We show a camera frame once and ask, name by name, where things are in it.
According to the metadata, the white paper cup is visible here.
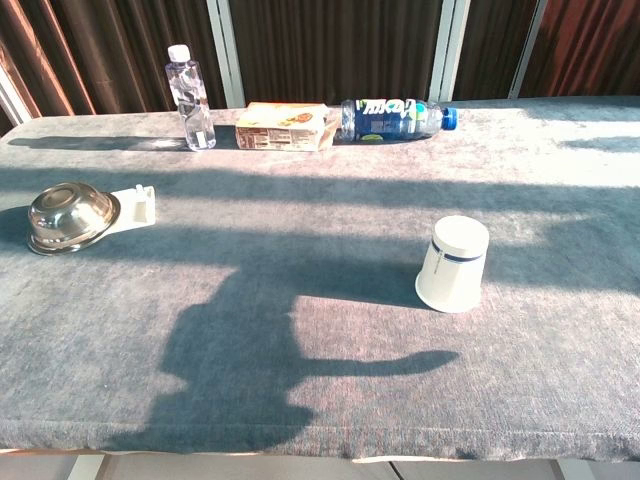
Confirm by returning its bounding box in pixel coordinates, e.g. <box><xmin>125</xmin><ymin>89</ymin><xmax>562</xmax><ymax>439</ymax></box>
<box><xmin>414</xmin><ymin>215</ymin><xmax>490</xmax><ymax>314</ymax></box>

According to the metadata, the grey table cloth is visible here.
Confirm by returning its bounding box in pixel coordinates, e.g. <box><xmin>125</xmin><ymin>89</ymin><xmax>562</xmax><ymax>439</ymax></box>
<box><xmin>0</xmin><ymin>95</ymin><xmax>640</xmax><ymax>463</ymax></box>

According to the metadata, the cardboard snack box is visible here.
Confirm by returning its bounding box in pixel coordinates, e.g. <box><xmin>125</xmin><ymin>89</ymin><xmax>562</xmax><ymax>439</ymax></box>
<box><xmin>234</xmin><ymin>101</ymin><xmax>340</xmax><ymax>153</ymax></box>

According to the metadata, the blue labelled drink bottle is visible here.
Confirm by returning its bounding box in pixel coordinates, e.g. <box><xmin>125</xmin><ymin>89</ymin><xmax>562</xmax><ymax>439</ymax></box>
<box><xmin>333</xmin><ymin>97</ymin><xmax>460</xmax><ymax>143</ymax></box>

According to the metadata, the clear plastic water bottle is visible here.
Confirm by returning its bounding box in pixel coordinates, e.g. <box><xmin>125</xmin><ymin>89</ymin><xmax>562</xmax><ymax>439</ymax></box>
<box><xmin>165</xmin><ymin>44</ymin><xmax>217</xmax><ymax>152</ymax></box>

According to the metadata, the white plastic holder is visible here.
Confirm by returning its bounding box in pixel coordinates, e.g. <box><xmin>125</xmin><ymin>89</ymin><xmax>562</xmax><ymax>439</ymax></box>
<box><xmin>97</xmin><ymin>184</ymin><xmax>157</xmax><ymax>238</ymax></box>

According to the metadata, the brown curtain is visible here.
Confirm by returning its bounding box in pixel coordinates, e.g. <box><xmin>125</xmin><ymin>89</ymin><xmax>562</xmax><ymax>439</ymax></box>
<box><xmin>0</xmin><ymin>0</ymin><xmax>640</xmax><ymax>137</ymax></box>

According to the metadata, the stainless steel bowl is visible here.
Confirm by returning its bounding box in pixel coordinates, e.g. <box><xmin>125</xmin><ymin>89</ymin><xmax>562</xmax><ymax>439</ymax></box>
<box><xmin>26</xmin><ymin>181</ymin><xmax>122</xmax><ymax>257</ymax></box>

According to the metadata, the white window frame post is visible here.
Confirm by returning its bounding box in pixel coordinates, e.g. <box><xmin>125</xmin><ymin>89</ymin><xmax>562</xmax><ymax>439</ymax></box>
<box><xmin>428</xmin><ymin>0</ymin><xmax>472</xmax><ymax>103</ymax></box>
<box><xmin>507</xmin><ymin>0</ymin><xmax>548</xmax><ymax>100</ymax></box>
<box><xmin>0</xmin><ymin>63</ymin><xmax>34</xmax><ymax>127</ymax></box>
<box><xmin>205</xmin><ymin>0</ymin><xmax>246</xmax><ymax>109</ymax></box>

